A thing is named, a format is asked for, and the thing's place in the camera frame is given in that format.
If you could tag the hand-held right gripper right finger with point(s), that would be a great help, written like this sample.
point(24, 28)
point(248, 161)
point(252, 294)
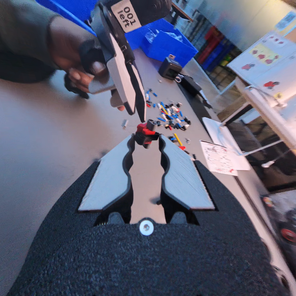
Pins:
point(187, 182)

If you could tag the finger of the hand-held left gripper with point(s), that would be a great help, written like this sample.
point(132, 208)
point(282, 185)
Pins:
point(122, 78)
point(140, 99)

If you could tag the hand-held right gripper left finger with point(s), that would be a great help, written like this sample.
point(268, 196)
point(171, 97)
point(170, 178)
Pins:
point(106, 182)

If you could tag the red toy brick piece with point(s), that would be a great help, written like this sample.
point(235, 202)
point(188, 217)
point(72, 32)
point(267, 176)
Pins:
point(145, 133)

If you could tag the pile of small toy bricks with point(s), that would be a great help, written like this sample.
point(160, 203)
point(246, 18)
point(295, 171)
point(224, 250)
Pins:
point(171, 115)

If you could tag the grey desk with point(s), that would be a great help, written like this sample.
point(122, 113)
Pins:
point(46, 152)

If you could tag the person's left hand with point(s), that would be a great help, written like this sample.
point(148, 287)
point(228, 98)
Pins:
point(67, 46)

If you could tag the small grey pin piece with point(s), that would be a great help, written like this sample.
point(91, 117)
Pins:
point(125, 123)

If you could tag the printed instruction sheet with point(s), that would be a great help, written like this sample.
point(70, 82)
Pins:
point(217, 158)

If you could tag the black device with green screen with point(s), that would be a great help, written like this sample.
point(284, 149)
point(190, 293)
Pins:
point(170, 68)

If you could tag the black power adapter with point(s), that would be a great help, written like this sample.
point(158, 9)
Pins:
point(189, 85)

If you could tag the white document stand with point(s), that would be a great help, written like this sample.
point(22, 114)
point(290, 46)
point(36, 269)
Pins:
point(226, 138)

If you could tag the stack of coloured crates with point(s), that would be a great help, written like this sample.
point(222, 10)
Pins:
point(217, 48)

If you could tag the toy set cardboard box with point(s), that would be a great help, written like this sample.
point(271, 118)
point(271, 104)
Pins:
point(282, 226)

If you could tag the instruction booklet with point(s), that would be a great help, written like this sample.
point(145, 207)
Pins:
point(268, 51)

